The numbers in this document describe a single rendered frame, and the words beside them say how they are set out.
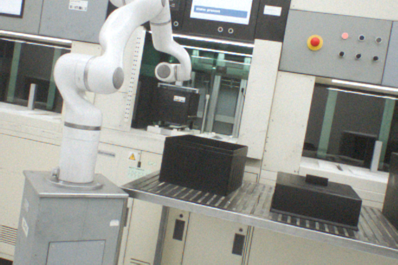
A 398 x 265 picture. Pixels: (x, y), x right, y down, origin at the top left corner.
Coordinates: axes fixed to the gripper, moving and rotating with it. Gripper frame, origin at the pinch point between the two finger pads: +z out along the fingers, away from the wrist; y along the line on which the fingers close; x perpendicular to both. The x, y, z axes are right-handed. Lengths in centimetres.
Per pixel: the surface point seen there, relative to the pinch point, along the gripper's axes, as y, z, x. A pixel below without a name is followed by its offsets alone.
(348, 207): 77, -75, -36
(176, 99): 1.4, 4.3, -12.0
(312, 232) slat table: 65, -86, -44
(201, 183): 27, -62, -40
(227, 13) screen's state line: 22.5, -18.4, 32.0
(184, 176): 20, -61, -39
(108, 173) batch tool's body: -24, -13, -54
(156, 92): -9.8, 5.7, -10.3
